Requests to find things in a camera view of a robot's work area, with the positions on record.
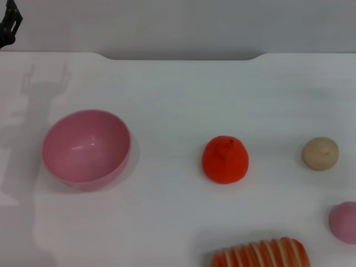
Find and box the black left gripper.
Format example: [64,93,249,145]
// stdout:
[0,0,24,48]

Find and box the pink plastic bowl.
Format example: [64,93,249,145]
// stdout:
[41,109,132,192]

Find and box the pink toy peach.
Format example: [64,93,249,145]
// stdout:
[329,201,356,245]

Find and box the red orange toy fruit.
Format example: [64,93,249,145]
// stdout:
[202,135,249,184]

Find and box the beige toy mushroom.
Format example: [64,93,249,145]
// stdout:
[302,137,339,171]

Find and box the orange white striped toy bread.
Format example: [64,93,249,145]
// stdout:
[211,236,311,267]

